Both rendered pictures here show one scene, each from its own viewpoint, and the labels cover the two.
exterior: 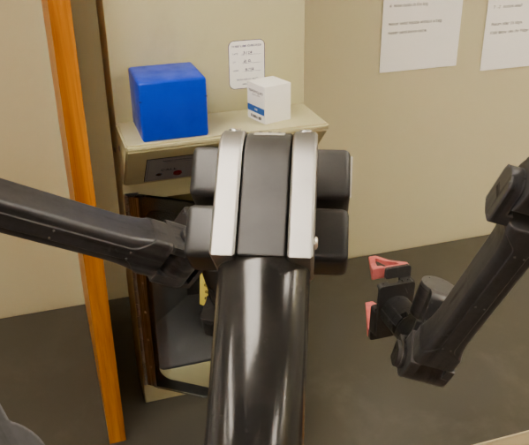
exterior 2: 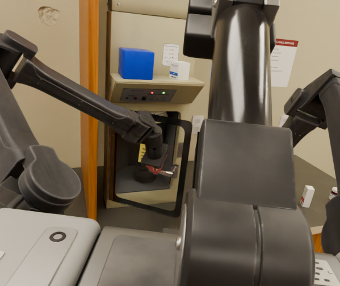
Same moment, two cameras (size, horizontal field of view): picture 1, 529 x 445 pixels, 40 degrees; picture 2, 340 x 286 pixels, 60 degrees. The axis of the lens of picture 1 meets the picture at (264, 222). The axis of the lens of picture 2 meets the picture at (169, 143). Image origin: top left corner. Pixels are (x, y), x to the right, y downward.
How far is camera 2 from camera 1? 0.21 m
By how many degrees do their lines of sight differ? 6
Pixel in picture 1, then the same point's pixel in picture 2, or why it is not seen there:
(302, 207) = not seen: outside the picture
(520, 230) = (301, 119)
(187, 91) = (146, 57)
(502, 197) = (295, 101)
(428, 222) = not seen: hidden behind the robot
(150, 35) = (130, 34)
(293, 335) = (267, 47)
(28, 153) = not seen: hidden behind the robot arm
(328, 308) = (189, 178)
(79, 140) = (94, 74)
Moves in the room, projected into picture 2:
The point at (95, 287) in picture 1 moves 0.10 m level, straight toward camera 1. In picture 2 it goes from (92, 146) to (94, 158)
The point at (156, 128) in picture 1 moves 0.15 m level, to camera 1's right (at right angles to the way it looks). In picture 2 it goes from (130, 72) to (176, 77)
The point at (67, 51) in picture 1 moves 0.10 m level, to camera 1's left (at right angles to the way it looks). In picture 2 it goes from (94, 30) to (60, 26)
